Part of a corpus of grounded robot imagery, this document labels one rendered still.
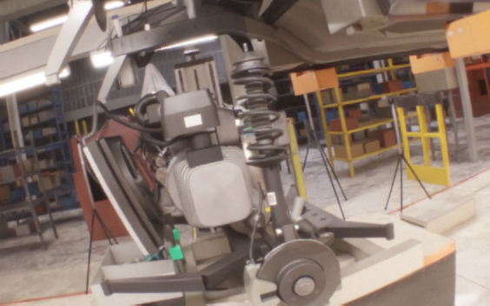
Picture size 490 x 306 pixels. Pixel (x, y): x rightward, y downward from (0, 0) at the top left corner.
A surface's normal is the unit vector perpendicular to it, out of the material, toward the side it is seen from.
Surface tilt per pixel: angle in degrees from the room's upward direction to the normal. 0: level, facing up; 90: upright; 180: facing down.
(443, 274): 90
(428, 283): 90
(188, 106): 79
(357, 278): 90
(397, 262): 90
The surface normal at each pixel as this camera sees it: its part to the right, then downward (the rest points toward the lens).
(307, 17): 0.14, 0.26
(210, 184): 0.22, 0.01
